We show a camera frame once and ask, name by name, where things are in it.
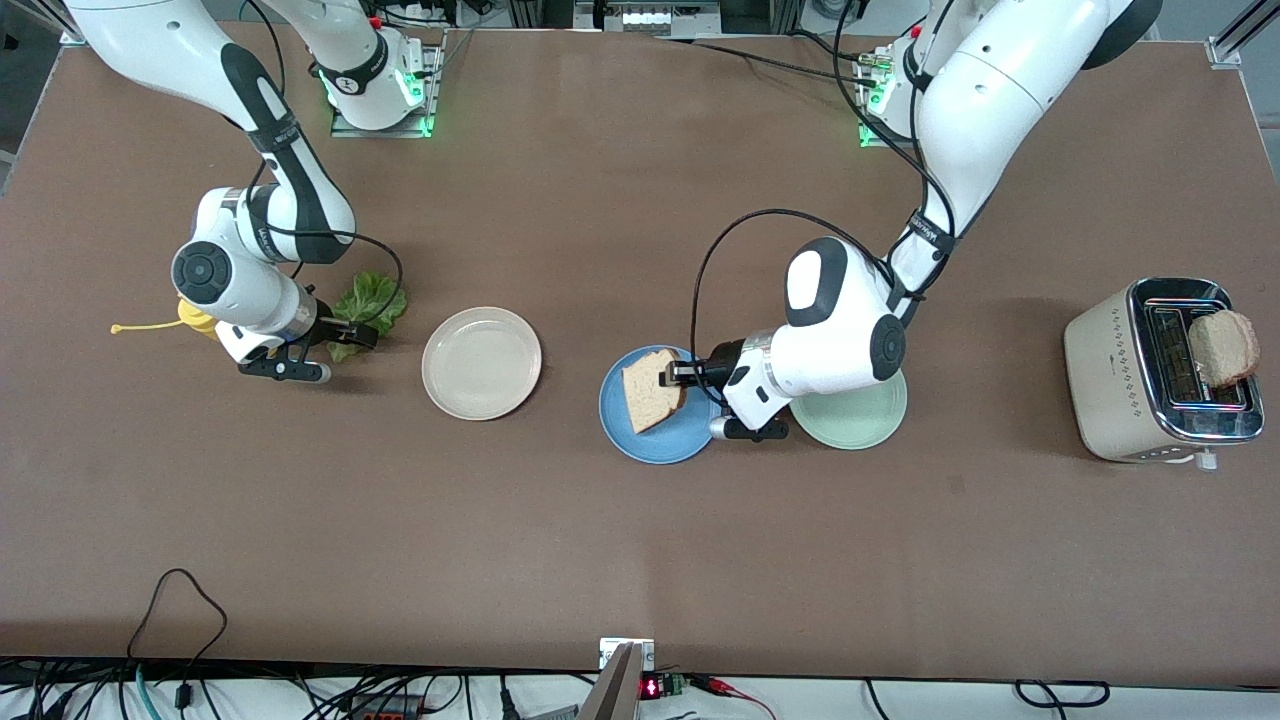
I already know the green lettuce leaf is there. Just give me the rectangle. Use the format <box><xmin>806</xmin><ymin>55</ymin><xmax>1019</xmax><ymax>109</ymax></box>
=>
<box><xmin>328</xmin><ymin>271</ymin><xmax>409</xmax><ymax>363</ymax></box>

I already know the toasted bread slice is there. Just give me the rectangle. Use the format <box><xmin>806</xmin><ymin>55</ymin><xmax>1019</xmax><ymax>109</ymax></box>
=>
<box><xmin>1188</xmin><ymin>310</ymin><xmax>1261</xmax><ymax>389</ymax></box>
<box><xmin>622</xmin><ymin>348</ymin><xmax>691</xmax><ymax>434</ymax></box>

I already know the yellow squeeze bottle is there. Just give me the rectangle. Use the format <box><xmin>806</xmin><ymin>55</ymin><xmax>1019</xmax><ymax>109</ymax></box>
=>
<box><xmin>110</xmin><ymin>298</ymin><xmax>223</xmax><ymax>341</ymax></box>

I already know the blue plate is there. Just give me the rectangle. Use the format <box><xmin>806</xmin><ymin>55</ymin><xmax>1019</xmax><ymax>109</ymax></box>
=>
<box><xmin>598</xmin><ymin>345</ymin><xmax>723</xmax><ymax>465</ymax></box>

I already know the beige plate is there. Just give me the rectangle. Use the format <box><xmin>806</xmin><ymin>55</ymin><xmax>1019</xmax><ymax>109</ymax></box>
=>
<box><xmin>421</xmin><ymin>306</ymin><xmax>543</xmax><ymax>421</ymax></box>

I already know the pale green plate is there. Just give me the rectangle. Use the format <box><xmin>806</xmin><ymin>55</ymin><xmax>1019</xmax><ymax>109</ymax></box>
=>
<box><xmin>790</xmin><ymin>368</ymin><xmax>909</xmax><ymax>451</ymax></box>

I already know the cream and chrome toaster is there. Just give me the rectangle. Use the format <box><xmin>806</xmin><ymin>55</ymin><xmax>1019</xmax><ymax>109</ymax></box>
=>
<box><xmin>1063</xmin><ymin>277</ymin><xmax>1266</xmax><ymax>471</ymax></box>

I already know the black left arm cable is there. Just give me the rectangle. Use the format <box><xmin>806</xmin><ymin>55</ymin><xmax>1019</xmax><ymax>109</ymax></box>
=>
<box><xmin>688</xmin><ymin>0</ymin><xmax>961</xmax><ymax>376</ymax></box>

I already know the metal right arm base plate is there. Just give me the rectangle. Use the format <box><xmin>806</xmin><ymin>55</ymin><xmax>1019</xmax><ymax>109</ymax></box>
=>
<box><xmin>330</xmin><ymin>30</ymin><xmax>447</xmax><ymax>139</ymax></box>

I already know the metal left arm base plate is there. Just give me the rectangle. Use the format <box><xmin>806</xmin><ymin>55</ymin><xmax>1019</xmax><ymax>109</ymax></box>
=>
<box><xmin>858</xmin><ymin>55</ymin><xmax>921</xmax><ymax>151</ymax></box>

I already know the red clip lead cable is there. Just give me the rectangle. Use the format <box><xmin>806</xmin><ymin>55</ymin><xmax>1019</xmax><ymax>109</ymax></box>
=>
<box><xmin>688</xmin><ymin>675</ymin><xmax>777</xmax><ymax>720</ymax></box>

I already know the black cable to arm base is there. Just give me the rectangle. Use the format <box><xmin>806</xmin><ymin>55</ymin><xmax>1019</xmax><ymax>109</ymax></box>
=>
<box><xmin>650</xmin><ymin>30</ymin><xmax>886</xmax><ymax>87</ymax></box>

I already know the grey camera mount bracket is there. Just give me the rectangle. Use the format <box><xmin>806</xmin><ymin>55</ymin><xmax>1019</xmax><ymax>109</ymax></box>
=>
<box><xmin>578</xmin><ymin>638</ymin><xmax>656</xmax><ymax>720</ymax></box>

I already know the metal frame with lit panel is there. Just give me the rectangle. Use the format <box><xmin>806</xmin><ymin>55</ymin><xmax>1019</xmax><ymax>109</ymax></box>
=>
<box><xmin>575</xmin><ymin>0</ymin><xmax>721</xmax><ymax>36</ymax></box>

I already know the thin black looped cable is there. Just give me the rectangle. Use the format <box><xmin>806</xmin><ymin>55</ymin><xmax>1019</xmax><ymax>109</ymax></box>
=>
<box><xmin>125</xmin><ymin>568</ymin><xmax>229</xmax><ymax>711</ymax></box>

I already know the coiled black cable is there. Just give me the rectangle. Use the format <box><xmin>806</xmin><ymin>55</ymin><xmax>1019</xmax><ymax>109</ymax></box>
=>
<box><xmin>1015</xmin><ymin>679</ymin><xmax>1111</xmax><ymax>709</ymax></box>

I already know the aluminium frame strut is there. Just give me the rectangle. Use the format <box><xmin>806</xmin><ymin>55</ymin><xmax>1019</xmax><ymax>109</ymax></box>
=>
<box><xmin>1207</xmin><ymin>0</ymin><xmax>1280</xmax><ymax>69</ymax></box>

